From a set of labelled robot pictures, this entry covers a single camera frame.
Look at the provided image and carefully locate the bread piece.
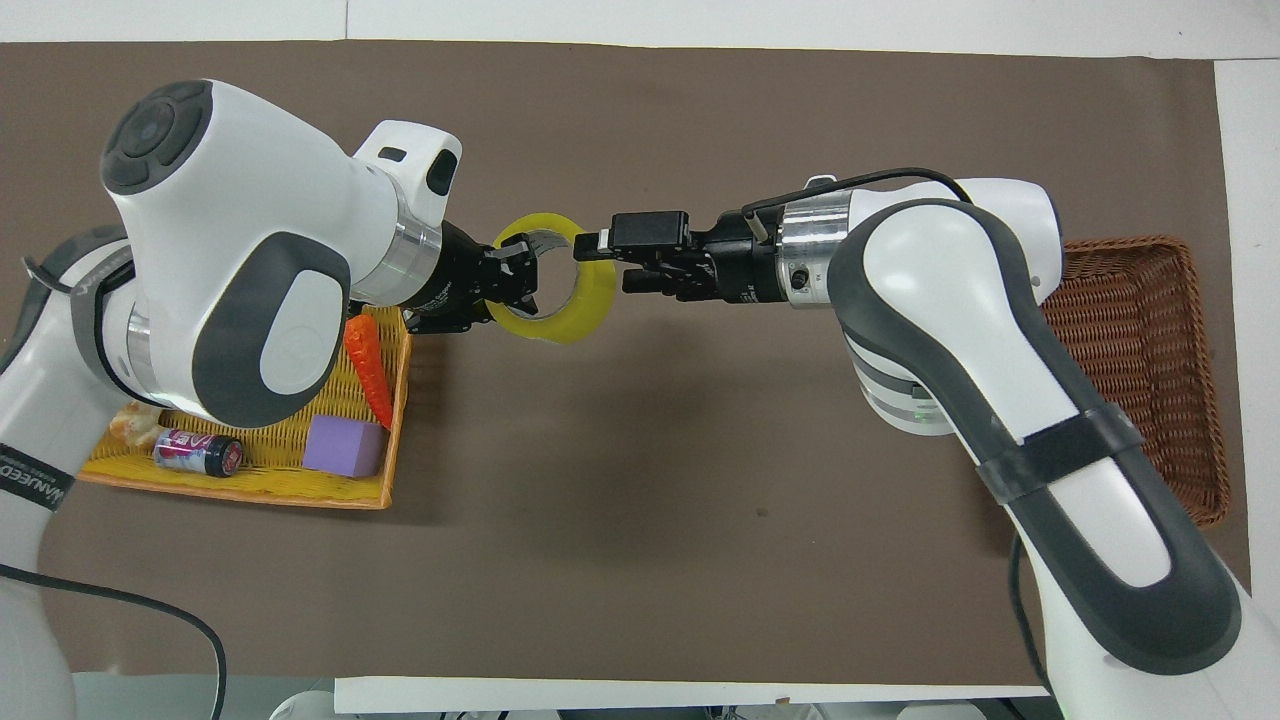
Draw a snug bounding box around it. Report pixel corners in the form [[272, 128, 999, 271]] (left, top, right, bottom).
[[107, 401, 167, 449]]

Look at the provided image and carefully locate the yellow tape roll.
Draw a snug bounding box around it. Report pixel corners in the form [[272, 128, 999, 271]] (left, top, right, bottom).
[[487, 211, 619, 346]]

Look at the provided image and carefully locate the small drink can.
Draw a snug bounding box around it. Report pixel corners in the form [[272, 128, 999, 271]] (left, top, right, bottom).
[[152, 427, 245, 479]]

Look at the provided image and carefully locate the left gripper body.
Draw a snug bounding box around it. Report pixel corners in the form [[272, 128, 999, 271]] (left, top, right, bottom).
[[405, 219, 503, 336]]

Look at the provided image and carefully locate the purple block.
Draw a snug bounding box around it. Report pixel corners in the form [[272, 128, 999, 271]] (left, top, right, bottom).
[[301, 414, 390, 480]]

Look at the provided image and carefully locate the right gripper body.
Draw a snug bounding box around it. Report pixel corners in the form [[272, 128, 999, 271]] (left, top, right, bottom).
[[699, 204, 787, 304]]

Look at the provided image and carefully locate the black cable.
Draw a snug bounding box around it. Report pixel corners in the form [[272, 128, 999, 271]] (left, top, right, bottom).
[[0, 563, 228, 720], [1008, 533, 1053, 693], [742, 166, 974, 217]]

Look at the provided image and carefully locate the brown wicker basket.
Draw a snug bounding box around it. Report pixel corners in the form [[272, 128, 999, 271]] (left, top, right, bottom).
[[1039, 235, 1233, 529]]

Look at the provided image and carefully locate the orange toy carrot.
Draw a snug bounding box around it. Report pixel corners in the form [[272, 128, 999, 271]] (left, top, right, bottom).
[[343, 314, 395, 432]]

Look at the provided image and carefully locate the yellow woven basket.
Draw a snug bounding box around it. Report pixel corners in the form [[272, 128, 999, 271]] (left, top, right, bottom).
[[78, 305, 414, 511]]

